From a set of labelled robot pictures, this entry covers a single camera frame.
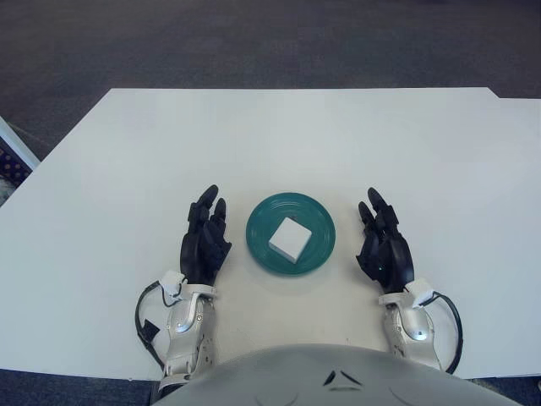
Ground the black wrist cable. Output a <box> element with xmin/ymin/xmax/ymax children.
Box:
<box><xmin>430</xmin><ymin>289</ymin><xmax>464</xmax><ymax>376</ymax></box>
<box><xmin>134</xmin><ymin>282</ymin><xmax>170</xmax><ymax>369</ymax></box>

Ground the teal round plate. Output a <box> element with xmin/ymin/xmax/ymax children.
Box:
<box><xmin>245</xmin><ymin>192</ymin><xmax>337</xmax><ymax>277</ymax></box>

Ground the white left wrist connector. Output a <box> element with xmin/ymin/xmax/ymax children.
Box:
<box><xmin>159</xmin><ymin>272</ymin><xmax>189</xmax><ymax>299</ymax></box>

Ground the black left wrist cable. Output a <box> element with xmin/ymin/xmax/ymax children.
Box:
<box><xmin>134</xmin><ymin>282</ymin><xmax>170</xmax><ymax>369</ymax></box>

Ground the white right wrist connector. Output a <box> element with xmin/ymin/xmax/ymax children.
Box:
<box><xmin>407</xmin><ymin>277</ymin><xmax>434</xmax><ymax>308</ymax></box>

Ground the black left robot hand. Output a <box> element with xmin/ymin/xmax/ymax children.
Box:
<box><xmin>179</xmin><ymin>184</ymin><xmax>233</xmax><ymax>287</ymax></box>

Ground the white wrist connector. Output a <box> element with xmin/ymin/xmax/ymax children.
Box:
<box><xmin>159</xmin><ymin>272</ymin><xmax>189</xmax><ymax>299</ymax></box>
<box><xmin>407</xmin><ymin>277</ymin><xmax>434</xmax><ymax>308</ymax></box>

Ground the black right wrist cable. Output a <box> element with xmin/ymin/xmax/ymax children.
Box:
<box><xmin>430</xmin><ymin>289</ymin><xmax>464</xmax><ymax>376</ymax></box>

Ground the white framed patterned panel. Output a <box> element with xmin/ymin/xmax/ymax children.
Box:
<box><xmin>0</xmin><ymin>116</ymin><xmax>41</xmax><ymax>200</ymax></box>

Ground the grey robot torso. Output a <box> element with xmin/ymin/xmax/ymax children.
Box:
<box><xmin>154</xmin><ymin>343</ymin><xmax>523</xmax><ymax>406</ymax></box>

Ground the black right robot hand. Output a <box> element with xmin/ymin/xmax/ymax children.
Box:
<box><xmin>355</xmin><ymin>187</ymin><xmax>415</xmax><ymax>295</ymax></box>

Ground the white cube charger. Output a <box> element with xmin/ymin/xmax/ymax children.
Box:
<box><xmin>268</xmin><ymin>216</ymin><xmax>313</xmax><ymax>264</ymax></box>

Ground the adjacent white table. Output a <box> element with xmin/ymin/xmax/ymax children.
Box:
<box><xmin>498</xmin><ymin>97</ymin><xmax>541</xmax><ymax>136</ymax></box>

